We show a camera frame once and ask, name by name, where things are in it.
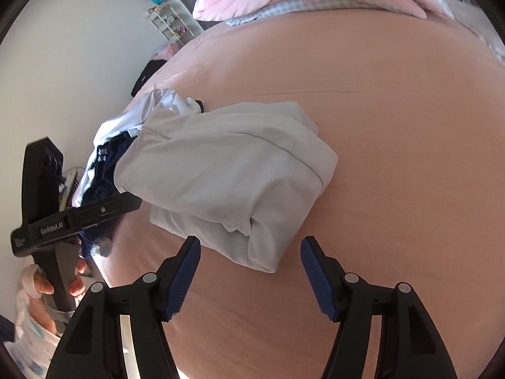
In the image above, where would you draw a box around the person's left hand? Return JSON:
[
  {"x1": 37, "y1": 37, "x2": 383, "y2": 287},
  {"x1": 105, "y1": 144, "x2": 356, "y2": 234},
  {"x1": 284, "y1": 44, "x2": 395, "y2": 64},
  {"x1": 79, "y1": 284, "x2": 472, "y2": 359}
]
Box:
[{"x1": 31, "y1": 237, "x2": 88, "y2": 298}]

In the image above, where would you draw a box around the white shirt with navy trim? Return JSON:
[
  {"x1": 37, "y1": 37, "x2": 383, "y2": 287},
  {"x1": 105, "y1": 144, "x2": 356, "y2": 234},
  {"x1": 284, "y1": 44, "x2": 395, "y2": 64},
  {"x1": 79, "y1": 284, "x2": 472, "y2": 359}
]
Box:
[{"x1": 114, "y1": 102, "x2": 339, "y2": 275}]

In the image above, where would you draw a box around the black bag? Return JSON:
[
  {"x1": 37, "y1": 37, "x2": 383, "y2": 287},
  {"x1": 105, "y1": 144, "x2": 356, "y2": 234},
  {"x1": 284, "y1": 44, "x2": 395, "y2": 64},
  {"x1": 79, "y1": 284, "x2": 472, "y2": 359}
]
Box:
[{"x1": 130, "y1": 60, "x2": 168, "y2": 97}]

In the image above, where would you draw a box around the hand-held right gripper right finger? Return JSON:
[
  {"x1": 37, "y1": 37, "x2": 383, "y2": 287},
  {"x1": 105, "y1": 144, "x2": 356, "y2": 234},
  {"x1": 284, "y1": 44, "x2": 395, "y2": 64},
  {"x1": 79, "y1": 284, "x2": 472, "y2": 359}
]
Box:
[{"x1": 300, "y1": 236, "x2": 458, "y2": 379}]

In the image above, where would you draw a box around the navy blue knit garment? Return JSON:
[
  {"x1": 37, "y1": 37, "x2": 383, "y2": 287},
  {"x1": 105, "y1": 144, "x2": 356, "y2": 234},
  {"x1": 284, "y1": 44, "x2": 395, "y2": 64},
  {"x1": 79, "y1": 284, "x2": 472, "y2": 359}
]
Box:
[{"x1": 77, "y1": 132, "x2": 137, "y2": 261}]

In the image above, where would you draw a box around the person's left forearm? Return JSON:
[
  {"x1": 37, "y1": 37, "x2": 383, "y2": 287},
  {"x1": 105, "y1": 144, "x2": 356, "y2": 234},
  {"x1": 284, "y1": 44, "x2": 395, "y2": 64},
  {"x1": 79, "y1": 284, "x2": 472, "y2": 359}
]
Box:
[{"x1": 14, "y1": 264, "x2": 75, "y2": 379}]

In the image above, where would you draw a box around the white shelf rack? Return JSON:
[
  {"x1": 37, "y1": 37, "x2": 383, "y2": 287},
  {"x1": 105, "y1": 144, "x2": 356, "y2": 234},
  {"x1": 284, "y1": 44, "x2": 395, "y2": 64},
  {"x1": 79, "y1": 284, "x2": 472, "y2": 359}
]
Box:
[{"x1": 144, "y1": 3, "x2": 204, "y2": 44}]

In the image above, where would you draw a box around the white glossy garment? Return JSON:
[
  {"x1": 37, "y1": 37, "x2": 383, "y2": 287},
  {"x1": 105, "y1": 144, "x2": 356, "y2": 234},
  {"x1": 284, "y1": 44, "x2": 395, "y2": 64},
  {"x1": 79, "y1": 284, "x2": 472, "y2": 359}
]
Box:
[{"x1": 92, "y1": 89, "x2": 204, "y2": 154}]

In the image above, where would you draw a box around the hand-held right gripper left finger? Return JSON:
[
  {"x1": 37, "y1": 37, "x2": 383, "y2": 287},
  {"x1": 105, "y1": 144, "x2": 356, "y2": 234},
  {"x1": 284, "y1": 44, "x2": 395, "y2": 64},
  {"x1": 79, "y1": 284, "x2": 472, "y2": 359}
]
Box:
[{"x1": 45, "y1": 236, "x2": 202, "y2": 379}]

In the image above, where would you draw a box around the round pink bed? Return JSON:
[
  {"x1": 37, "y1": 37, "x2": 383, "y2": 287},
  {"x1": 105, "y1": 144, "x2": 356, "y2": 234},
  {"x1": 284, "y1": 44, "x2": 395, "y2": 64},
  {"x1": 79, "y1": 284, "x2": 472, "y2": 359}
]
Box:
[{"x1": 95, "y1": 0, "x2": 505, "y2": 379}]

